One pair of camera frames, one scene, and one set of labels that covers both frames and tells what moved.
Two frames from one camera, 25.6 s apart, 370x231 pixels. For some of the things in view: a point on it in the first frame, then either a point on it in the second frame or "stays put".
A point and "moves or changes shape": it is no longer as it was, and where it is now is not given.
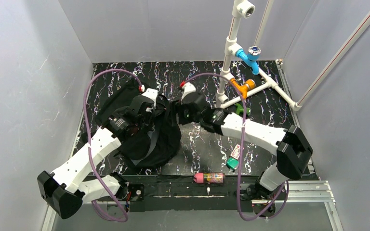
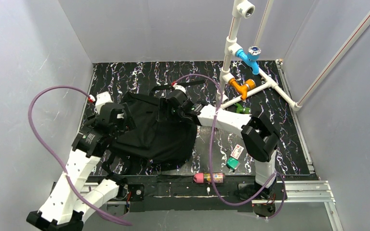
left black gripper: (154, 114) to (121, 118)
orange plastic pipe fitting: (243, 89) stays put
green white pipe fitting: (239, 109) stays put
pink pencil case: (208, 177) stays put
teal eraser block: (232, 163) stays put
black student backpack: (154, 140) moves or changes shape
